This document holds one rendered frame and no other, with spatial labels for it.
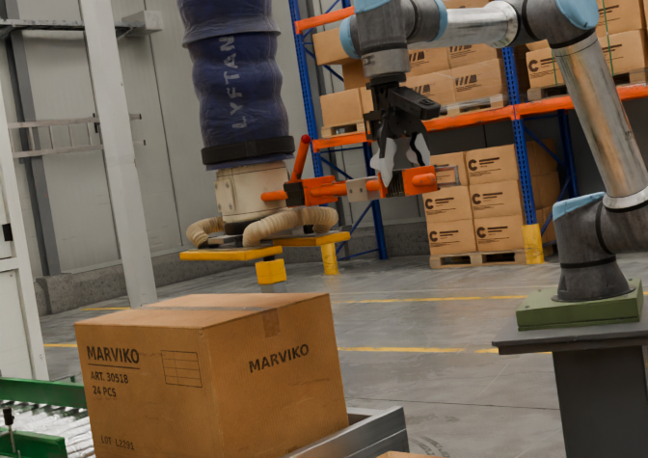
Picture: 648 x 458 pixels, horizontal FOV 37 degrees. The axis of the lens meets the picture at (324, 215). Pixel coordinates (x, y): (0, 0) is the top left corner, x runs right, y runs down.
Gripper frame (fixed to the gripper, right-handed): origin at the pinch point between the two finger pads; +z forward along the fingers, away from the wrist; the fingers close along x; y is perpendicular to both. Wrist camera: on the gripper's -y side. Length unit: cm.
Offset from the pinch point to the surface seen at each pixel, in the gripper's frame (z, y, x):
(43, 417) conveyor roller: 68, 198, 24
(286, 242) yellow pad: 12, 56, -3
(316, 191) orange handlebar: 0.2, 27.3, 3.9
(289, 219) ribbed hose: 5.8, 39.8, 4.2
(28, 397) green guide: 64, 221, 22
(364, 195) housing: 2.1, 10.1, 3.6
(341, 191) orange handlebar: 0.8, 18.1, 3.7
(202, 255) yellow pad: 12, 63, 16
